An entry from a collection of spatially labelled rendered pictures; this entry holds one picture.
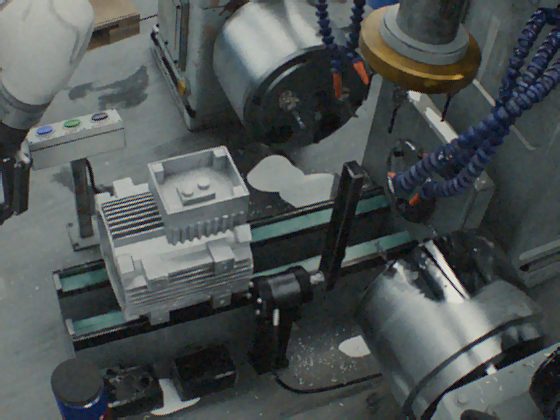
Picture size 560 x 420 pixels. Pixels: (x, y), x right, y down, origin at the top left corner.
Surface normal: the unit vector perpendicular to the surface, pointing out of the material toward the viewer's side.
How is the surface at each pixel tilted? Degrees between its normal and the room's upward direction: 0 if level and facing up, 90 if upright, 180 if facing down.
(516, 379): 0
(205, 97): 90
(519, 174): 90
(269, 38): 28
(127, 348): 90
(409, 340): 58
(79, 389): 0
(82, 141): 69
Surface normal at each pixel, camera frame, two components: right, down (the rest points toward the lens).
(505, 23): -0.91, 0.23
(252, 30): -0.49, -0.36
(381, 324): -0.84, 0.04
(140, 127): 0.11, -0.65
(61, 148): 0.41, 0.44
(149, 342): 0.40, 0.72
